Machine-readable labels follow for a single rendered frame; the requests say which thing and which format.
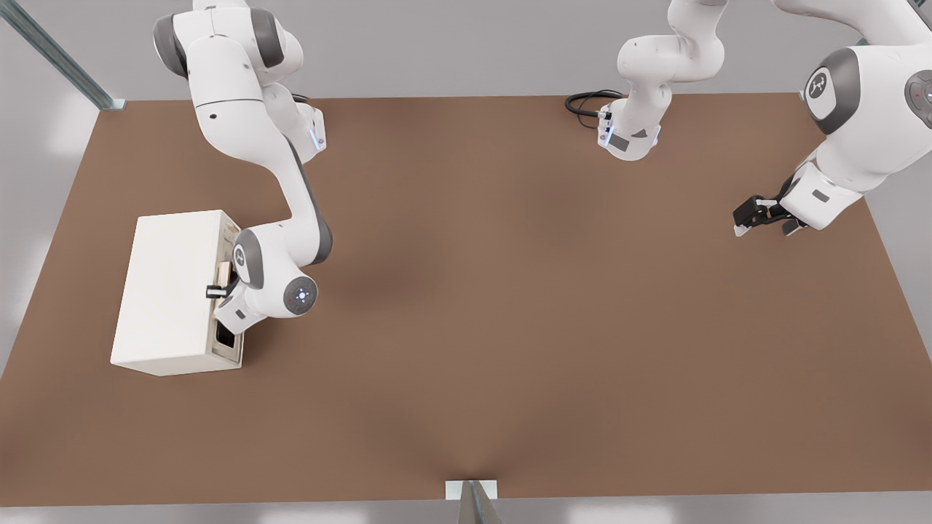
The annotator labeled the oven door with pale handle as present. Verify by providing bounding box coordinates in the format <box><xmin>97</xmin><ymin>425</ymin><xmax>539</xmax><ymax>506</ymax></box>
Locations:
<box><xmin>210</xmin><ymin>247</ymin><xmax>245</xmax><ymax>365</ymax></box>

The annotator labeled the white oven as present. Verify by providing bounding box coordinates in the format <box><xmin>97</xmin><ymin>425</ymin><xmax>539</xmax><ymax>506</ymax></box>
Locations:
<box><xmin>110</xmin><ymin>210</ymin><xmax>245</xmax><ymax>378</ymax></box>

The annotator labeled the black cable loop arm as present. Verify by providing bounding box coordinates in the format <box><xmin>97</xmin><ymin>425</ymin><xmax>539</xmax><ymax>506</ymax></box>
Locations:
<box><xmin>564</xmin><ymin>90</ymin><xmax>626</xmax><ymax>131</ymax></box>

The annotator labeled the silver frame post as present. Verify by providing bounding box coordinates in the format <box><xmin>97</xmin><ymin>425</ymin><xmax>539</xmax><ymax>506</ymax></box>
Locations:
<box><xmin>445</xmin><ymin>478</ymin><xmax>505</xmax><ymax>524</ymax></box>
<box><xmin>0</xmin><ymin>0</ymin><xmax>127</xmax><ymax>112</ymax></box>

